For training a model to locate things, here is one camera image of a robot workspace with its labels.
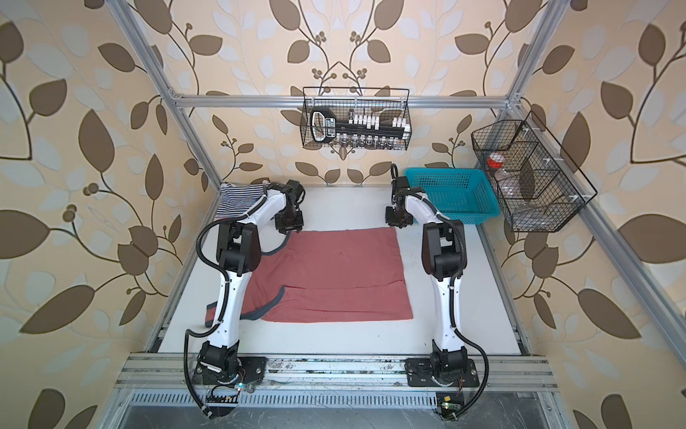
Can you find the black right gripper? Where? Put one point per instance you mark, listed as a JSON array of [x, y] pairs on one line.
[[391, 221]]

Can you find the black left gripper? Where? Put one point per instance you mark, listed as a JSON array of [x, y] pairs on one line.
[[286, 228]]

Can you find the blue white striped tank top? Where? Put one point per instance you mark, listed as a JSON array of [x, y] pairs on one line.
[[236, 200]]

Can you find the maroon garment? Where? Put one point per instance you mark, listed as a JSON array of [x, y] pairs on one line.
[[330, 277]]

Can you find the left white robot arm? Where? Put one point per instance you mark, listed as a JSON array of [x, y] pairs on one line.
[[231, 245]]

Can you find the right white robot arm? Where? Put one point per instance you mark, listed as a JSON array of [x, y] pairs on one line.
[[444, 259]]

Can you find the teal plastic basket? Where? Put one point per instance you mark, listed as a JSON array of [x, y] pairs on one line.
[[460, 194]]

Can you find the black socket tool set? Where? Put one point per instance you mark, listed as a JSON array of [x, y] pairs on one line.
[[354, 130]]

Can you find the red capped clear bottle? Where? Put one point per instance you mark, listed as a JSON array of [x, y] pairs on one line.
[[507, 182]]

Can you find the black wire basket back wall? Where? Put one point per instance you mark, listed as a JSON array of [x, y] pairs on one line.
[[387, 101]]

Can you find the black wire basket wall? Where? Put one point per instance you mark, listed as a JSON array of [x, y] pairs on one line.
[[554, 188], [387, 101]]

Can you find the black wire basket right wall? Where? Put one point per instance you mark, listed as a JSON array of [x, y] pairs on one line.
[[554, 188]]

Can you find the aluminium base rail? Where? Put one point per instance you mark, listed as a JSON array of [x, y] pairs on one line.
[[369, 381]]

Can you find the aluminium frame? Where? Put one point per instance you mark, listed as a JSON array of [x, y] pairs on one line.
[[669, 322]]

